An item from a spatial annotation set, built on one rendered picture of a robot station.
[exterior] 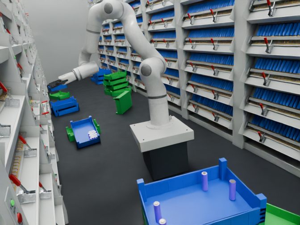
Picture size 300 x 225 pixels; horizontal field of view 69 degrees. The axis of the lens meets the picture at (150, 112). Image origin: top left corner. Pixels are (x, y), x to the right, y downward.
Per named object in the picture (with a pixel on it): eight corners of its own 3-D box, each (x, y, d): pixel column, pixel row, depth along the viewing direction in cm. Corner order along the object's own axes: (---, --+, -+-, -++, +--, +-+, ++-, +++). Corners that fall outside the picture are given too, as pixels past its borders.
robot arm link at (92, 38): (81, 24, 145) (75, 68, 158) (89, 31, 134) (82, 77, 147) (93, 27, 150) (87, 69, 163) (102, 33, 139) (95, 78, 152)
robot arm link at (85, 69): (74, 65, 150) (78, 70, 143) (92, 58, 154) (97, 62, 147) (79, 76, 155) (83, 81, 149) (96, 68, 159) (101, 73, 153)
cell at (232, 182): (237, 182, 63) (236, 200, 65) (233, 178, 65) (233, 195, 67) (231, 184, 63) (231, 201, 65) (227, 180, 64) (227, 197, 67)
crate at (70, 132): (96, 126, 235) (94, 118, 232) (101, 132, 218) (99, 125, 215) (67, 134, 224) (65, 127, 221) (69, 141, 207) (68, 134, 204)
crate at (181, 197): (223, 176, 76) (223, 156, 74) (265, 222, 58) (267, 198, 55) (139, 199, 71) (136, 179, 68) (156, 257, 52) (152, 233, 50)
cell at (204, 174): (206, 186, 72) (205, 170, 70) (208, 190, 71) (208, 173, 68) (201, 188, 72) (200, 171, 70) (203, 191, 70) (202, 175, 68)
